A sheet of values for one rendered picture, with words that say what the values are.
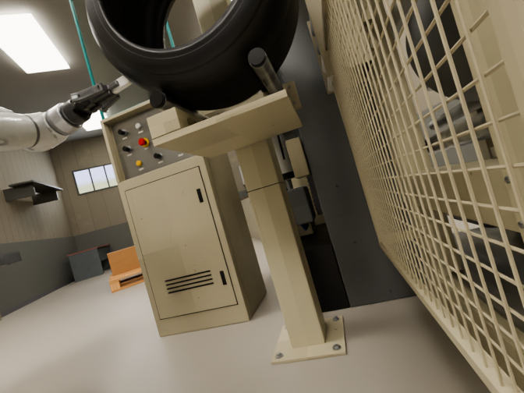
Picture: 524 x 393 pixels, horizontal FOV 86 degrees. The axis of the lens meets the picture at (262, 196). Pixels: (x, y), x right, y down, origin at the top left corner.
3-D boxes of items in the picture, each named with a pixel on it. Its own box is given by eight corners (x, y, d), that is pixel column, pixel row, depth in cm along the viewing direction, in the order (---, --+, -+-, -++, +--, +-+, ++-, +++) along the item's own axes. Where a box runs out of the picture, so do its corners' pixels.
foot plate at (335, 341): (283, 327, 127) (281, 323, 127) (343, 317, 120) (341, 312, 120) (270, 365, 100) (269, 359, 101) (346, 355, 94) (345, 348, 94)
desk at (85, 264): (116, 266, 763) (110, 243, 764) (104, 273, 648) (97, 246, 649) (90, 274, 745) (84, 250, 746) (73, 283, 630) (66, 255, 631)
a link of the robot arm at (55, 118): (67, 113, 97) (79, 105, 95) (76, 137, 96) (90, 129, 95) (40, 106, 88) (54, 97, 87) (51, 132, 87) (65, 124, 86)
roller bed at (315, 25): (327, 94, 111) (306, 23, 111) (366, 80, 107) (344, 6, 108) (327, 76, 91) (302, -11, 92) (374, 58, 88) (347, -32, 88)
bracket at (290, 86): (203, 143, 110) (197, 119, 111) (302, 108, 101) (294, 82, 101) (200, 143, 107) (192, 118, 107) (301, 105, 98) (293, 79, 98)
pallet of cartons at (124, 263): (193, 256, 490) (186, 230, 491) (210, 257, 413) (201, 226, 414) (111, 285, 424) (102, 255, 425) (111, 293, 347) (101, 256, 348)
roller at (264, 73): (288, 93, 99) (286, 106, 100) (276, 92, 100) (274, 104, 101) (267, 47, 65) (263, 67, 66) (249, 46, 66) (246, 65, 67)
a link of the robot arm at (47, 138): (80, 137, 98) (47, 139, 85) (48, 157, 102) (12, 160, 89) (64, 108, 96) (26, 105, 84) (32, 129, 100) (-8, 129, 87)
